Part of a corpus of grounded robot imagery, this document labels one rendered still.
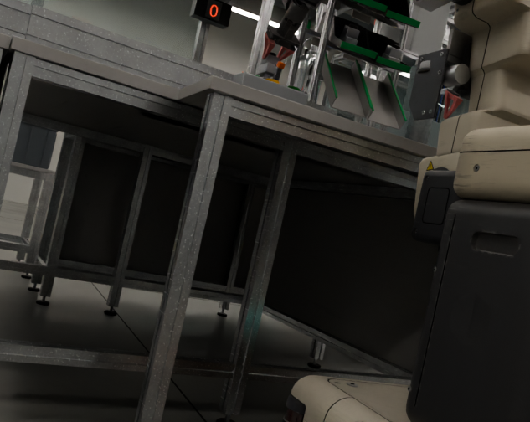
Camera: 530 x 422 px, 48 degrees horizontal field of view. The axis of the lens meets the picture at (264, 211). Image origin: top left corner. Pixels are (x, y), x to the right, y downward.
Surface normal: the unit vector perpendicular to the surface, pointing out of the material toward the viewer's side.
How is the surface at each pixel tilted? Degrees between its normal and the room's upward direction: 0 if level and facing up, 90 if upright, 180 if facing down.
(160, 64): 90
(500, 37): 90
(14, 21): 90
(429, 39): 90
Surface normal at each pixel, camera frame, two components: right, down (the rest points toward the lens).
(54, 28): 0.47, 0.08
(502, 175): -0.89, -0.21
